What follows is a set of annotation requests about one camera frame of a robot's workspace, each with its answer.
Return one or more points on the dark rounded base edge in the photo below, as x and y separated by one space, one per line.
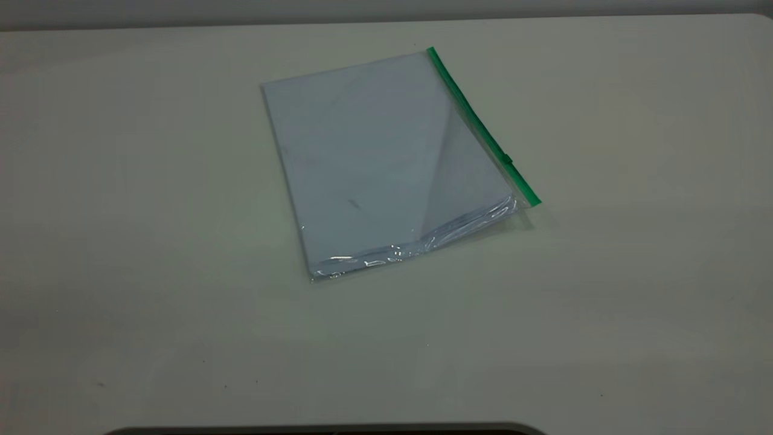
326 431

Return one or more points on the clear zip bag green strip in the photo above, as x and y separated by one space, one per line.
386 157

